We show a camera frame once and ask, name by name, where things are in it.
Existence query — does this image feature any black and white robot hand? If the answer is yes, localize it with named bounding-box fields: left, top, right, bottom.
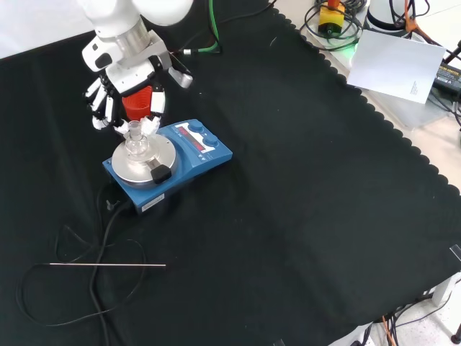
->
left=81, top=27, right=194, bottom=137

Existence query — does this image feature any orange cable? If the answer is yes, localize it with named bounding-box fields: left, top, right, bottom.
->
left=402, top=0, right=444, bottom=47

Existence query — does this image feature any thin black probe cable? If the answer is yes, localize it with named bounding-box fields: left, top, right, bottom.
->
left=14, top=183, right=147, bottom=327

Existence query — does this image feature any clear round-bottom glass flask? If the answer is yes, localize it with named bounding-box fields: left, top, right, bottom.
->
left=125, top=120, right=149, bottom=158

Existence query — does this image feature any orange ribbed flask holder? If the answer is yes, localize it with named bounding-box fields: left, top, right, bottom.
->
left=121, top=84, right=153, bottom=123

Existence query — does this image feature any green cable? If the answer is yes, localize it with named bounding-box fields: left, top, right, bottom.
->
left=183, top=0, right=223, bottom=56

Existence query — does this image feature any pale grey board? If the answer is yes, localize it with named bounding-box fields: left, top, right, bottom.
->
left=346, top=29, right=447, bottom=106

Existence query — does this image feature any thin metal probe rod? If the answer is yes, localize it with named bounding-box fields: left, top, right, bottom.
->
left=48, top=263, right=167, bottom=268

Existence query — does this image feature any blue heater with steel plate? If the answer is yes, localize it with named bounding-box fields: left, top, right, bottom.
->
left=102, top=118, right=233, bottom=216

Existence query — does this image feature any black scalloped table cloth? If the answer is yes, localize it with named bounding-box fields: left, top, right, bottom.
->
left=0, top=0, right=461, bottom=346

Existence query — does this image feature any yellow stop button box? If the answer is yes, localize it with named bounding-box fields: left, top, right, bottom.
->
left=317, top=0, right=346, bottom=38

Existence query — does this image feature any thick black power cable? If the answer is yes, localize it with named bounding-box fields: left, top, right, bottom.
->
left=89, top=201, right=135, bottom=346

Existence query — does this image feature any black power adapter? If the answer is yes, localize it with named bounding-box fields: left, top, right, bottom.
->
left=431, top=61, right=461, bottom=97

